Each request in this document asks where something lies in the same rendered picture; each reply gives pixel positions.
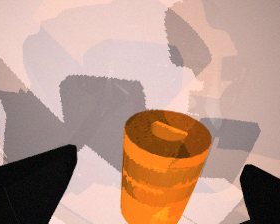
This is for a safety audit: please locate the orange knob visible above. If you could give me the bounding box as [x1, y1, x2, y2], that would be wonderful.
[120, 111, 212, 224]

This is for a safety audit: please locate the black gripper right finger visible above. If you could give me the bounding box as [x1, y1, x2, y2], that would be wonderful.
[240, 164, 280, 224]

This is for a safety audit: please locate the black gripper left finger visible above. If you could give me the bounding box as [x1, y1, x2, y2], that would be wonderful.
[0, 144, 77, 224]

